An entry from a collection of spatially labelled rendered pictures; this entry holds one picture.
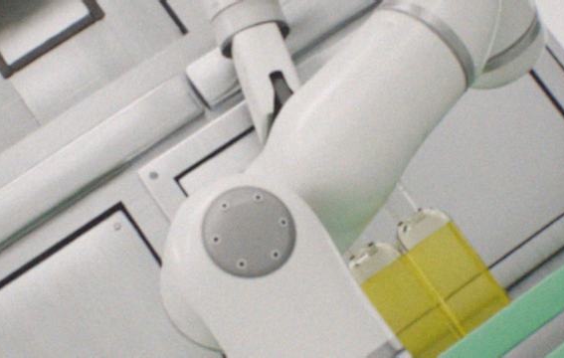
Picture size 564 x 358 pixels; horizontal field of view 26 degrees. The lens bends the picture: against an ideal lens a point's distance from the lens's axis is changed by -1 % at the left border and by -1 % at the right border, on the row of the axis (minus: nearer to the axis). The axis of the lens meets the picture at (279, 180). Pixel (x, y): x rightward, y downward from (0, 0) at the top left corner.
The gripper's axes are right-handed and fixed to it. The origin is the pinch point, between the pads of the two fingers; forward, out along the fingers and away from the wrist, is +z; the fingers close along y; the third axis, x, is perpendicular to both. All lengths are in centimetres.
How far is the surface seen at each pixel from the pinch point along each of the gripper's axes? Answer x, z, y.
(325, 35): 9.7, -18.0, -13.6
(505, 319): 9.9, 21.3, 13.9
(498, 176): 21.8, 4.4, -12.6
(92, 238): -22.9, -4.9, -15.5
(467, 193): 17.7, 4.9, -12.6
